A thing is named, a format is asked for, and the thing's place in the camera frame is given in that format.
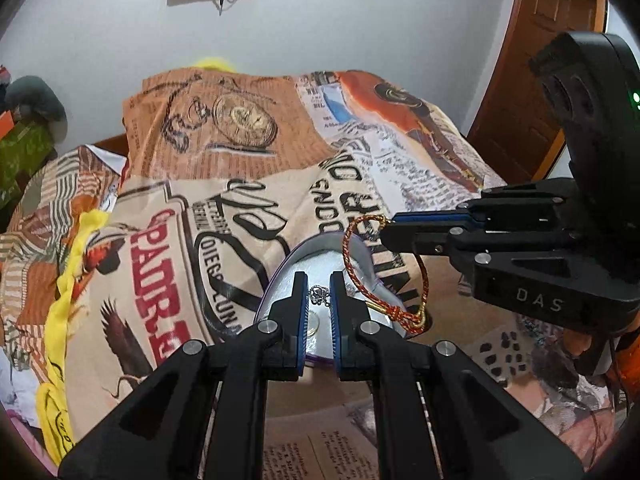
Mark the yellow cloth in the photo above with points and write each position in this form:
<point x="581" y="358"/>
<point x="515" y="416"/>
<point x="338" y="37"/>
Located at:
<point x="62" y="290"/>

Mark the grey plush pillow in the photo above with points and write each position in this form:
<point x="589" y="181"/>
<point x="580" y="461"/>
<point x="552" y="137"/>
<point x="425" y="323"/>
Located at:
<point x="37" y="100"/>

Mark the striped orange cloth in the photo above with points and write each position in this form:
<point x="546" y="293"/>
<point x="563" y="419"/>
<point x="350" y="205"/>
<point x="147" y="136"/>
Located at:
<point x="40" y="220"/>

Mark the brown wooden door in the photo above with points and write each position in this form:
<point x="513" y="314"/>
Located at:
<point x="510" y="85"/>

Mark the small silver pendant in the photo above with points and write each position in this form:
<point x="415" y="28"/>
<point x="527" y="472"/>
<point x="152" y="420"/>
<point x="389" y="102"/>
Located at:
<point x="319" y="295"/>

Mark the person's right hand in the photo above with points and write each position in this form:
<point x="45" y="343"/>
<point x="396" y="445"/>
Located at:
<point x="575" y="342"/>

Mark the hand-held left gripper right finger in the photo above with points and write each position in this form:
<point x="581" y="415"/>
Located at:
<point x="334" y="320"/>

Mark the pink plush item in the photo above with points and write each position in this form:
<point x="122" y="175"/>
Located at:
<point x="25" y="445"/>

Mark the green patterned bag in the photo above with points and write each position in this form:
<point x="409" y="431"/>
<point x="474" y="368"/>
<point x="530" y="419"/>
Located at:
<point x="22" y="155"/>

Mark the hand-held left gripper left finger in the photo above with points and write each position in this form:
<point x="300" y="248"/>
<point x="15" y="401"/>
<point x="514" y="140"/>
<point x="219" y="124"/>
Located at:
<point x="300" y="320"/>

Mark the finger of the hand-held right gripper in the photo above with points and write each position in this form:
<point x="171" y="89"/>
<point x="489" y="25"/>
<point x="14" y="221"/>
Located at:
<point x="415" y="239"/>
<point x="435" y="216"/>

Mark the heart-shaped purple tin box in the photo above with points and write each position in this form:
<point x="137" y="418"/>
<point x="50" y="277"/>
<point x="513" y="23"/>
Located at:
<point x="320" y="265"/>

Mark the printed newspaper pattern blanket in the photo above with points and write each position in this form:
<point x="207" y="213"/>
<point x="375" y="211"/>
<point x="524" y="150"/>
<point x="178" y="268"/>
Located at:
<point x="210" y="220"/>

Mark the yellow plush object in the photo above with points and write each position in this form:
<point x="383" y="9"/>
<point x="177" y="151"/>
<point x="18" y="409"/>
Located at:
<point x="215" y="64"/>

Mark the white crumpled cloth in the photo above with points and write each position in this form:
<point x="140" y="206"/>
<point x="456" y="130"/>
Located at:
<point x="17" y="385"/>

